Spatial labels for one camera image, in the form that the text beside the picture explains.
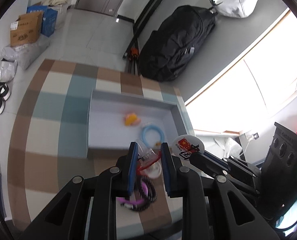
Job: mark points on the black backpack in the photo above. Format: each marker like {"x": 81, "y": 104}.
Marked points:
{"x": 169, "y": 49}

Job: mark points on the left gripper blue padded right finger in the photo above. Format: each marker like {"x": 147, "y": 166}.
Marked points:
{"x": 168, "y": 169}

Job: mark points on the grey open cardboard box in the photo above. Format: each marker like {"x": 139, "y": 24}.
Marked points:
{"x": 116, "y": 120}

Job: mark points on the grey plastic parcel bag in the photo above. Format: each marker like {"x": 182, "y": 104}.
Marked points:
{"x": 26, "y": 54}

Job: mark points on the brown cardboard box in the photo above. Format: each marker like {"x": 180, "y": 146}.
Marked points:
{"x": 26, "y": 29}

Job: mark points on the orange pink duck toy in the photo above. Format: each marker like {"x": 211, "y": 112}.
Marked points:
{"x": 132, "y": 119}

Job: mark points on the checkered tablecloth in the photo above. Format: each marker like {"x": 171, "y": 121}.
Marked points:
{"x": 48, "y": 144}

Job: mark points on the round white flag badge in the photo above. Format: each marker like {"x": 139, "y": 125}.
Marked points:
{"x": 185, "y": 145}

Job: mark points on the beige cloth bag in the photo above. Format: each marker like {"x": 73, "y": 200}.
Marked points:
{"x": 53, "y": 3}

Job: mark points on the red white round case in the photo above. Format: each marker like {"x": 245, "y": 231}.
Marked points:
{"x": 149, "y": 165}

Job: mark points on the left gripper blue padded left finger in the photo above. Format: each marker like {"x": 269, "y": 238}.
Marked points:
{"x": 132, "y": 158}

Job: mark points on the blue cardboard box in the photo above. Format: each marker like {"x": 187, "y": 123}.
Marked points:
{"x": 48, "y": 20}

